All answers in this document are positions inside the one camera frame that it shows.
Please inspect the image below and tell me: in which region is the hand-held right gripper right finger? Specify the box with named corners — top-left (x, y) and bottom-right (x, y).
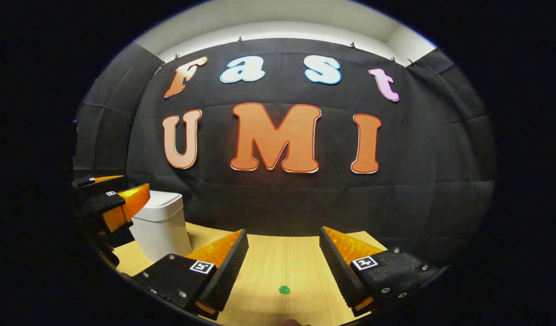
top-left (319, 226), bottom-right (442, 317)

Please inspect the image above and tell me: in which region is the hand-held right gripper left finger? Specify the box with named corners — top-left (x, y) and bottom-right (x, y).
top-left (132, 229), bottom-right (250, 321)

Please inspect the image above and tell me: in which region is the white desktop garbage bin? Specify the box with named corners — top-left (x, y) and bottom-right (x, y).
top-left (129, 190), bottom-right (193, 263)

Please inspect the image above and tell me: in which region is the wooden desktop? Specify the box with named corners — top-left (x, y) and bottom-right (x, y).
top-left (111, 222), bottom-right (388, 326)

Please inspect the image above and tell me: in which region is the black backdrop cloth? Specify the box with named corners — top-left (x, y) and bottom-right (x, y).
top-left (73, 38), bottom-right (496, 268)

